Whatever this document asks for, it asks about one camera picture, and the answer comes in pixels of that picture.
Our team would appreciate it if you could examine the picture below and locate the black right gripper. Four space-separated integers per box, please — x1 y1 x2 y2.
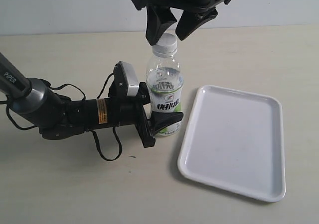
131 0 231 45

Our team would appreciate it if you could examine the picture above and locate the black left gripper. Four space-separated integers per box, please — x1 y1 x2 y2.
84 62 183 148

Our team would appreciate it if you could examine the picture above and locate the white bottle cap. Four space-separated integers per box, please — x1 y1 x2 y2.
153 33 177 54

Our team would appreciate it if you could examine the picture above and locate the clear plastic drink bottle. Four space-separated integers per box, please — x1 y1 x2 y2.
146 47 184 137

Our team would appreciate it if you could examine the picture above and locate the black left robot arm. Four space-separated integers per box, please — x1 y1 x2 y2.
0 55 183 148

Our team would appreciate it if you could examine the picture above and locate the white plastic tray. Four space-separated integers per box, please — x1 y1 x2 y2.
177 85 286 203

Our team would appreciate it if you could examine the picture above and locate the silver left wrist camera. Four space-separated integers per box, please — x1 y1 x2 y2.
119 61 139 97

